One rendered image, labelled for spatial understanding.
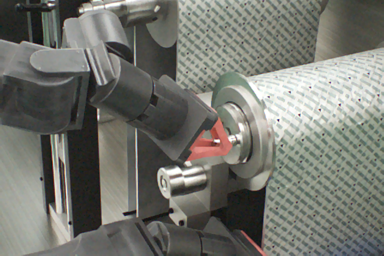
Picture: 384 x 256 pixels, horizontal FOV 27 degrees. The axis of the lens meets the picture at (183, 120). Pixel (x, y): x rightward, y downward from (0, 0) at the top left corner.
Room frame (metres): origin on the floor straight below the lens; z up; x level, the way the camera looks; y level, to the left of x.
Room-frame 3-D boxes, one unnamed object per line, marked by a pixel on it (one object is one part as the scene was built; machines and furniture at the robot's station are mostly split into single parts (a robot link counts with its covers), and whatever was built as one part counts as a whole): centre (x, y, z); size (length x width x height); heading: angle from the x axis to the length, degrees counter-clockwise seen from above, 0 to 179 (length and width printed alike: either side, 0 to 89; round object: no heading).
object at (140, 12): (1.06, 0.07, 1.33); 0.06 x 0.06 x 0.06; 28
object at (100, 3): (1.03, 0.12, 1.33); 0.06 x 0.03 x 0.03; 118
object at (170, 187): (0.84, 0.01, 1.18); 0.04 x 0.02 x 0.04; 28
